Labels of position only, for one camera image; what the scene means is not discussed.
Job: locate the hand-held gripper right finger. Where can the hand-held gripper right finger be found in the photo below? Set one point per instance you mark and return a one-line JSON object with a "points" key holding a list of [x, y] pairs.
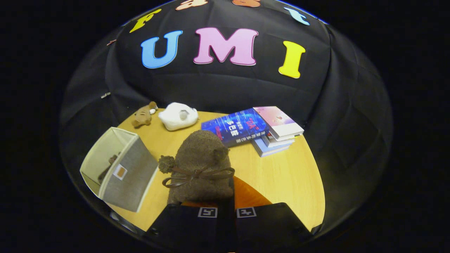
{"points": [[270, 225]]}

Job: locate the brown fuzzy shoe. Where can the brown fuzzy shoe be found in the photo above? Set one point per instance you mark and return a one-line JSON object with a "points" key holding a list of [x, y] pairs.
{"points": [[200, 154], [109, 165]]}

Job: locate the white book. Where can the white book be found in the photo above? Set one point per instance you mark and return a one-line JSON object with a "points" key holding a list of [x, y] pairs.
{"points": [[281, 142]]}

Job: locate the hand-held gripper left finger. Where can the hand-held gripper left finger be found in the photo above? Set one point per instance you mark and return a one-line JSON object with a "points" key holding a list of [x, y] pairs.
{"points": [[186, 226]]}

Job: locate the white plush toy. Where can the white plush toy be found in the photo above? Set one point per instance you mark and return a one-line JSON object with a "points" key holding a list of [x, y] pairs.
{"points": [[175, 117]]}

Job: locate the silver clip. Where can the silver clip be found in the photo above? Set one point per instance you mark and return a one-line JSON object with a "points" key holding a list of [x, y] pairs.
{"points": [[105, 95]]}

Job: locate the grey fabric storage box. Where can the grey fabric storage box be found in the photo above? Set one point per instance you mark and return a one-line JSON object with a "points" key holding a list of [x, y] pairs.
{"points": [[135, 175]]}

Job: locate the light blue book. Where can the light blue book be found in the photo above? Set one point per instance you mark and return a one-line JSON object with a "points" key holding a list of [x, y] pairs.
{"points": [[269, 150]]}

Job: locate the red clip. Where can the red clip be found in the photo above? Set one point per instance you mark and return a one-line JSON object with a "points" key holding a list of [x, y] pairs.
{"points": [[111, 42]]}

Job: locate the pink book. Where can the pink book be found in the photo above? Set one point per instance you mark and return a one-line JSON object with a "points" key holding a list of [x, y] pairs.
{"points": [[277, 121]]}

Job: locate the brown plush toy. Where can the brown plush toy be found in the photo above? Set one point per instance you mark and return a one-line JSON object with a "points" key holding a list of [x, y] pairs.
{"points": [[142, 117]]}

